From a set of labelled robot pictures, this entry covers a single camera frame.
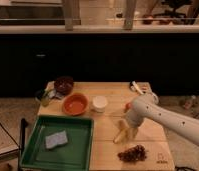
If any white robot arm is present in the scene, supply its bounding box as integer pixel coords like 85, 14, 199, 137
124, 93, 199, 146

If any white handled knife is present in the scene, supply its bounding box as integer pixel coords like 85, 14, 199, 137
129, 80, 160, 105

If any green plastic tray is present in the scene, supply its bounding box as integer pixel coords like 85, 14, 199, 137
20, 115, 94, 171

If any yellow banana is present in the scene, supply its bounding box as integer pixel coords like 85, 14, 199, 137
113, 129, 126, 144

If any orange fruit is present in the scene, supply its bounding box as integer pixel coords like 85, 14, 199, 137
125, 102, 131, 112

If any blue grey sponge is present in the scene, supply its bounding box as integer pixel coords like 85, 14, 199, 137
45, 131, 68, 149

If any black office chair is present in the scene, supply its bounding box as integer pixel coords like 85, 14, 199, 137
154, 0, 191, 18

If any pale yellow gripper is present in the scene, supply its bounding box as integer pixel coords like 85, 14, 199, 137
119, 120, 138, 140

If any white cup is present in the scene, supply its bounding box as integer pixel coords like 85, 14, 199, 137
92, 96, 108, 112

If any bunch of dark grapes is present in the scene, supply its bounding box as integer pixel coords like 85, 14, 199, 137
117, 145, 147, 162

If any dark brown bowl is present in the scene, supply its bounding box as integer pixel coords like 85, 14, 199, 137
54, 76, 74, 95

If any orange red bowl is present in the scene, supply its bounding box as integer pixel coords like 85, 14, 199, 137
62, 93, 88, 116

